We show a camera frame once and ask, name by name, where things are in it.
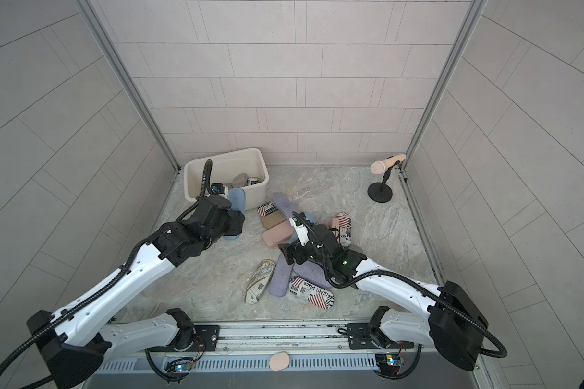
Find flag newspaper case front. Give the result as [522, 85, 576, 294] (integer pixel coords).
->
[289, 276, 334, 311]

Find pink microphone on black stand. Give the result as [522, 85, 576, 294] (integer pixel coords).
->
[368, 154, 407, 204]

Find right circuit board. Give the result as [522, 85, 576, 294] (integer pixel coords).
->
[375, 354, 406, 377]

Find lilac case lower middle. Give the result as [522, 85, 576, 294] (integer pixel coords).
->
[269, 254, 294, 298]

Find grey rectangular fabric case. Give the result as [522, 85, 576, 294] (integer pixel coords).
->
[231, 173, 249, 188]

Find blue oval case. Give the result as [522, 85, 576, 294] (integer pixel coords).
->
[224, 188, 247, 241]

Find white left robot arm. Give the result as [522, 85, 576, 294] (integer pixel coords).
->
[0, 189, 247, 388]

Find tan case upper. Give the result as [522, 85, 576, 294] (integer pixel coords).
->
[261, 211, 287, 230]

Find flag print case right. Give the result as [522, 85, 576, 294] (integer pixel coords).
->
[336, 212, 352, 247]

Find circuit board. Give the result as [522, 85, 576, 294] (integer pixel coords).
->
[165, 358, 195, 374]
[375, 354, 406, 377]

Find purple case upper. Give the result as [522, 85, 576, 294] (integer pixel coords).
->
[271, 193, 302, 220]

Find pink case middle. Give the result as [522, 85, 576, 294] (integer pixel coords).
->
[262, 221, 295, 248]

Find flag print case upper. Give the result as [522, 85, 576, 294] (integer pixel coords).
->
[256, 201, 278, 218]

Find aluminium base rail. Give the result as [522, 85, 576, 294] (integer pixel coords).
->
[75, 318, 468, 358]

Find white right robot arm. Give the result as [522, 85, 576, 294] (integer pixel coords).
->
[279, 214, 508, 371]

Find flag print case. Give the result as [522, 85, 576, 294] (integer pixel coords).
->
[336, 212, 352, 247]
[256, 201, 278, 218]

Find left circuit board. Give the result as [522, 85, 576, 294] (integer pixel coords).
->
[165, 358, 195, 374]

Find pink slim case right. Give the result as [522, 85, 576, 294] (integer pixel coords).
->
[329, 217, 340, 240]

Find purple case lower right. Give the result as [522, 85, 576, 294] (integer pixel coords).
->
[293, 261, 332, 289]

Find cream patterned glasses case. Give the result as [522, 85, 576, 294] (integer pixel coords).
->
[244, 259, 276, 305]

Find grey oval case right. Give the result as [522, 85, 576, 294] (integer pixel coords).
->
[348, 244, 363, 254]

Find purple case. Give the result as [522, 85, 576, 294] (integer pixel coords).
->
[271, 193, 302, 220]
[293, 261, 332, 289]

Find pink oval pad on rail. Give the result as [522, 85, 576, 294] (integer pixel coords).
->
[269, 352, 291, 372]

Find light blue case middle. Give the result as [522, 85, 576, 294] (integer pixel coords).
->
[288, 212, 316, 243]

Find cream plastic storage box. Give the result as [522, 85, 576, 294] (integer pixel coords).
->
[183, 147, 269, 210]

